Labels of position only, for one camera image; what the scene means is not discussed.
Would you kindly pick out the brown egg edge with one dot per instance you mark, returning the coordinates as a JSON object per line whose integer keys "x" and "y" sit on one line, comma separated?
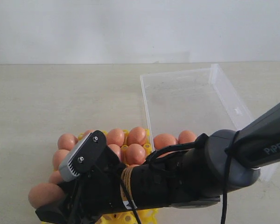
{"x": 135, "y": 154}

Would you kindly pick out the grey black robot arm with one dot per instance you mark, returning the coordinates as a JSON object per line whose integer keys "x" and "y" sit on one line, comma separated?
{"x": 190, "y": 175}

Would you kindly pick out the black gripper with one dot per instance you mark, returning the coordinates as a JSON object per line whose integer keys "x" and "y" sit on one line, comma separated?
{"x": 113, "y": 187}

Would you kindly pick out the clear plastic container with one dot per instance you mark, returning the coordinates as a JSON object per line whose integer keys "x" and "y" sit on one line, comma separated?
{"x": 201, "y": 100}

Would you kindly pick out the yellow plastic egg tray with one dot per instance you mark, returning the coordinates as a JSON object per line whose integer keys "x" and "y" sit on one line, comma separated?
{"x": 146, "y": 216}

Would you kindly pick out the brown egg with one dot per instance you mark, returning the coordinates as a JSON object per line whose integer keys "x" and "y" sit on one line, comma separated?
{"x": 163, "y": 140}
{"x": 137, "y": 135}
{"x": 133, "y": 165}
{"x": 55, "y": 178}
{"x": 116, "y": 136}
{"x": 88, "y": 132}
{"x": 44, "y": 193}
{"x": 67, "y": 141}
{"x": 186, "y": 136}
{"x": 58, "y": 157}
{"x": 116, "y": 149}

